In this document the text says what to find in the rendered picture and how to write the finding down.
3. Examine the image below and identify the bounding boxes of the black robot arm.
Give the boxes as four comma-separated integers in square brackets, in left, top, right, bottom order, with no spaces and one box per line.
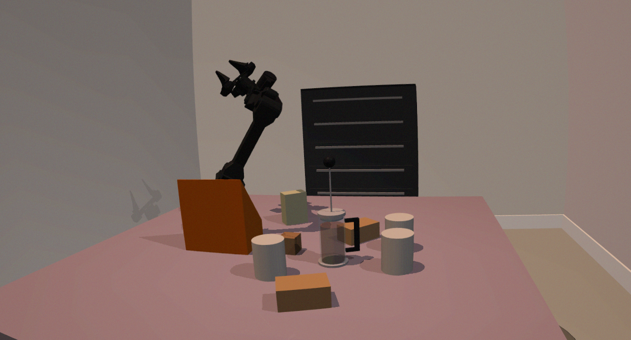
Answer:
[215,71,283,187]

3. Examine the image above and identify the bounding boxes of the glass french press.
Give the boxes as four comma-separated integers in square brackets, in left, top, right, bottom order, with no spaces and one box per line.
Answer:
[317,156,360,268]

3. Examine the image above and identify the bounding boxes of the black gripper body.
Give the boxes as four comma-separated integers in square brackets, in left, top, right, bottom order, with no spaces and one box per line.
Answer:
[220,62,256,97]

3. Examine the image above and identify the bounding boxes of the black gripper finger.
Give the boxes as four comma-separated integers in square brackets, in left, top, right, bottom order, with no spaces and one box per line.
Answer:
[215,71,230,88]
[229,60,248,74]

